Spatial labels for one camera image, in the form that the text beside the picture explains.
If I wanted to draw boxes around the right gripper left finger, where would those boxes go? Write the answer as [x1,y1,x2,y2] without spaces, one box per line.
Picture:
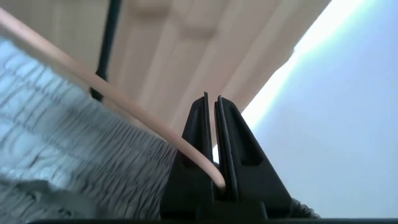
[160,91,216,218]

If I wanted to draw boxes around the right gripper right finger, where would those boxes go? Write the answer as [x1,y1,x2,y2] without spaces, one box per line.
[213,95,294,218]

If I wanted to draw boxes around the pink clothes hanger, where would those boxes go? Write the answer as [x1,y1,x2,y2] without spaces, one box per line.
[0,7,227,190]

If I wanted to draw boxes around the pale grey shorts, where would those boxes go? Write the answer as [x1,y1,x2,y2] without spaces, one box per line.
[0,37,321,220]

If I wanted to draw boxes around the black clothes rack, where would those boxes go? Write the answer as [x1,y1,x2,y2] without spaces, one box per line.
[89,0,123,103]

